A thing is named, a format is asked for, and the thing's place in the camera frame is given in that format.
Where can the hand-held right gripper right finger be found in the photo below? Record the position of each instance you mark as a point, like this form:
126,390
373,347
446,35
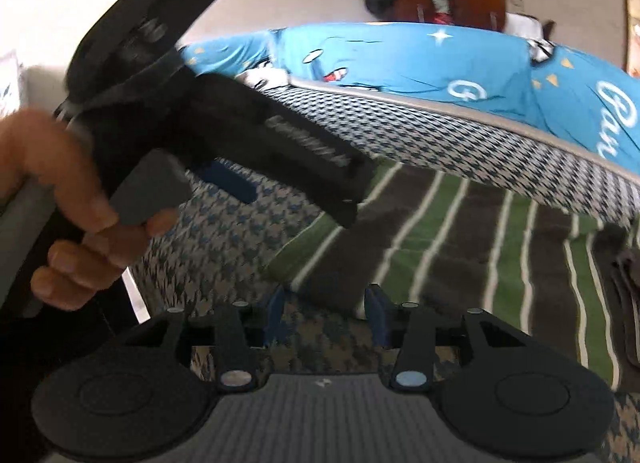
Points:
375,314

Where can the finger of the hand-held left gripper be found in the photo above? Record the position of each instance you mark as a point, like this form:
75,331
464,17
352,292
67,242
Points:
227,182

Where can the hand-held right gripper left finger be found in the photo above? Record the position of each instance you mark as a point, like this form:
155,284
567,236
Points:
275,313

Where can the green brown striped t-shirt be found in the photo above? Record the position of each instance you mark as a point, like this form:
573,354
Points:
450,243

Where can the person's left hand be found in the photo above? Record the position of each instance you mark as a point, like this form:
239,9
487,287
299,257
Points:
45,153

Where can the blue printed bolster cushion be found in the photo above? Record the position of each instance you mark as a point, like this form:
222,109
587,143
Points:
400,58

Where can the brown wooden chair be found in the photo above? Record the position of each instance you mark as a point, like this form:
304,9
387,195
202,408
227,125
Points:
415,5
477,10

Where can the table with white cloth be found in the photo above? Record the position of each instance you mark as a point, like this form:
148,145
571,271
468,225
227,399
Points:
522,25

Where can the dark wooden chair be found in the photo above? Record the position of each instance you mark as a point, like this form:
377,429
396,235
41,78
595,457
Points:
549,29

